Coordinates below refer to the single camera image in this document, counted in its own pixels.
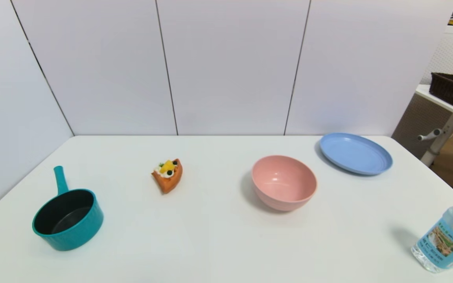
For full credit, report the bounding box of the triangle bread with fruit topping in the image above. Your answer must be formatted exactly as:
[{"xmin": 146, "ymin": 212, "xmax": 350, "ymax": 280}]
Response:
[{"xmin": 151, "ymin": 158, "xmax": 183, "ymax": 195}]

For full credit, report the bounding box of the pink bowl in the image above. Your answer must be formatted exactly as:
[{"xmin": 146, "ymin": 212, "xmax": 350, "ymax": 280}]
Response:
[{"xmin": 251, "ymin": 155, "xmax": 318, "ymax": 212}]

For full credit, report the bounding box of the blue plate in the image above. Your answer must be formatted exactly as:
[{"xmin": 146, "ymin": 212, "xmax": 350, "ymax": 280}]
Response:
[{"xmin": 320, "ymin": 132, "xmax": 393, "ymax": 176}]

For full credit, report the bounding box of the white side table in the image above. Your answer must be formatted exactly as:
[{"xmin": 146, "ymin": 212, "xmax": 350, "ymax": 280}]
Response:
[{"xmin": 415, "ymin": 84, "xmax": 453, "ymax": 167}]

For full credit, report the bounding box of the clear water bottle blue label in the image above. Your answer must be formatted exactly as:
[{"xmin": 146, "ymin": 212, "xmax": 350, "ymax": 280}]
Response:
[{"xmin": 411, "ymin": 198, "xmax": 453, "ymax": 274}]

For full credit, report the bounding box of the teal saucepan with handle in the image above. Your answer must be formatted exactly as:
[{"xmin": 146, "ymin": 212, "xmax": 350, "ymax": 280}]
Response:
[{"xmin": 32, "ymin": 165, "xmax": 104, "ymax": 252}]

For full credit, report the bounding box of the grey table crank handle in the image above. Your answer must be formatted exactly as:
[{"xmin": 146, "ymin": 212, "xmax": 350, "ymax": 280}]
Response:
[{"xmin": 417, "ymin": 129, "xmax": 443, "ymax": 142}]

